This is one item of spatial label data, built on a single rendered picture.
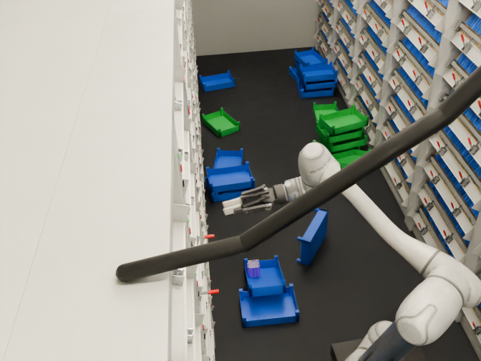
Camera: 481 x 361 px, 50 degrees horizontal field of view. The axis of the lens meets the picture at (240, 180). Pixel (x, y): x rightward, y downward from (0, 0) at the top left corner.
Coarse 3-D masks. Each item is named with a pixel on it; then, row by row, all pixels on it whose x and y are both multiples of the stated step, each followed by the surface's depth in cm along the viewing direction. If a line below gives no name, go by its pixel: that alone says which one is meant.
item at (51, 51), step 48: (0, 0) 172; (48, 0) 170; (96, 0) 168; (0, 48) 140; (48, 48) 138; (96, 48) 137; (0, 96) 118; (48, 96) 117; (0, 144) 102; (48, 144) 101; (0, 192) 90; (48, 192) 89; (0, 240) 80; (0, 288) 72; (0, 336) 66
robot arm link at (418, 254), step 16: (320, 144) 171; (304, 160) 170; (320, 160) 168; (336, 160) 174; (304, 176) 177; (320, 176) 171; (352, 192) 169; (368, 208) 170; (384, 224) 171; (384, 240) 174; (400, 240) 170; (416, 240) 170; (416, 256) 167; (432, 256) 164
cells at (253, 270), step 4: (256, 260) 304; (248, 264) 300; (252, 264) 300; (256, 264) 299; (248, 268) 298; (252, 268) 298; (256, 268) 296; (260, 268) 299; (248, 272) 298; (252, 272) 297; (256, 272) 297; (260, 272) 299; (252, 276) 298; (256, 276) 298
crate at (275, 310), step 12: (288, 288) 290; (240, 300) 283; (252, 300) 289; (264, 300) 289; (276, 300) 288; (288, 300) 288; (252, 312) 282; (264, 312) 282; (276, 312) 282; (288, 312) 281; (252, 324) 275; (264, 324) 276
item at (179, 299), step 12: (180, 204) 116; (180, 216) 118; (180, 228) 117; (180, 240) 114; (180, 276) 102; (180, 288) 103; (180, 300) 101; (180, 312) 98; (180, 324) 96; (180, 336) 94; (180, 348) 92; (180, 360) 90
